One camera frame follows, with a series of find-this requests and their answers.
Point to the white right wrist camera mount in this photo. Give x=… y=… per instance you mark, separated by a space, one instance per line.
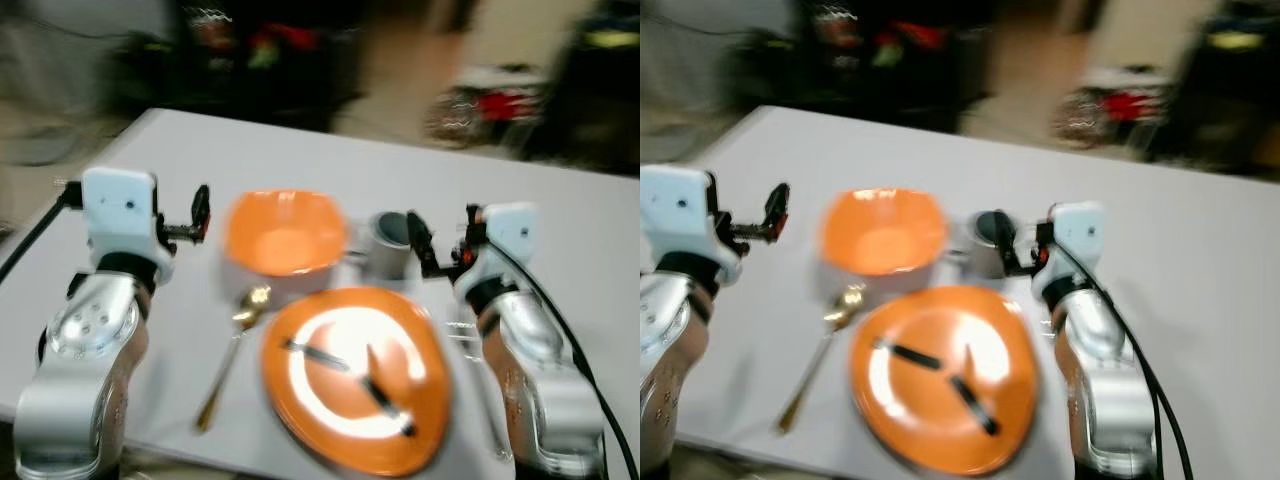
x=508 y=240
x=1078 y=240

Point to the orange plate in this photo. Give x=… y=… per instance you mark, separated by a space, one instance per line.
x=910 y=420
x=320 y=420

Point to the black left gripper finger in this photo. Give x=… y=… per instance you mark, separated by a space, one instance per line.
x=201 y=212
x=777 y=210

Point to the black chair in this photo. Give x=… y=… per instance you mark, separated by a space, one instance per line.
x=595 y=90
x=1225 y=90

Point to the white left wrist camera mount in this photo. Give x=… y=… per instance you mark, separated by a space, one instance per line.
x=118 y=215
x=675 y=215

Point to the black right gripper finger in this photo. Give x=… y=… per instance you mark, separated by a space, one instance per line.
x=421 y=240
x=1008 y=240

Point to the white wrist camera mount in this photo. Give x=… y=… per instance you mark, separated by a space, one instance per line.
x=675 y=215
x=508 y=240
x=1078 y=240
x=118 y=215

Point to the orange bowl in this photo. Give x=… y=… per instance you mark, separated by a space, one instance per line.
x=884 y=230
x=285 y=232

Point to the basket with red contents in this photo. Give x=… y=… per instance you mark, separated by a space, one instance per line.
x=1125 y=105
x=495 y=105

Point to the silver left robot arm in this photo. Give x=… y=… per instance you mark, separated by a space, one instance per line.
x=668 y=370
x=85 y=370

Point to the grey cup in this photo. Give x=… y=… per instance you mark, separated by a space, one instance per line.
x=385 y=255
x=985 y=250

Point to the gold spoon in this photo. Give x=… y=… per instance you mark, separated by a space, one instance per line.
x=820 y=350
x=232 y=350

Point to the black cluttered shelf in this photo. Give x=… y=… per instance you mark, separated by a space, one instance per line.
x=880 y=60
x=250 y=60

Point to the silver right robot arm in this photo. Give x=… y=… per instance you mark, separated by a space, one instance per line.
x=535 y=380
x=1100 y=390

